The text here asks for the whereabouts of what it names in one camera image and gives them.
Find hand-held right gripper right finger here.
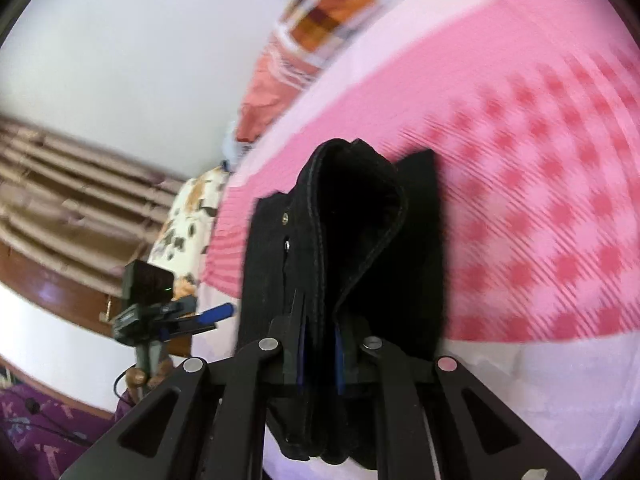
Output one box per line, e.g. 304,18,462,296
332,322,583,480

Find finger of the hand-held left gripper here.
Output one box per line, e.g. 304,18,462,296
166,323,219,341
194,302,235,326

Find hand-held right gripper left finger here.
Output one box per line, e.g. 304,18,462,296
60,287,311,480

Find black pants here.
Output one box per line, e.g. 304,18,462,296
235,137,448,471

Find person's left forearm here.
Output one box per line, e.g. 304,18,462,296
112,390,151,423

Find person's left hand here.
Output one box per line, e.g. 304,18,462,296
125,360,172,401

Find white brown floral cloth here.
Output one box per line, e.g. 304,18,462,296
147,165,233,301

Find brown curtain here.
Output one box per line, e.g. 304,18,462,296
0,112,186,296

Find light blue striped cloth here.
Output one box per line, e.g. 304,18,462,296
220,122,251,167

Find person's purple clothing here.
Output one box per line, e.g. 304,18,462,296
0,382,121,480

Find salmon pink pillow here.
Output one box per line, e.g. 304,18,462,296
235,35,321,143

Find pink checkered bedsheet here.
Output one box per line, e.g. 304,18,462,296
192,0,640,480

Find brown orange checkered quilt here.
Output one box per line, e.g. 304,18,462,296
277,0,446,68

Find brown wooden bed frame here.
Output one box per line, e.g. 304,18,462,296
0,245,193,356

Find black cable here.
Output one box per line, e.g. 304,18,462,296
10,367,142,447

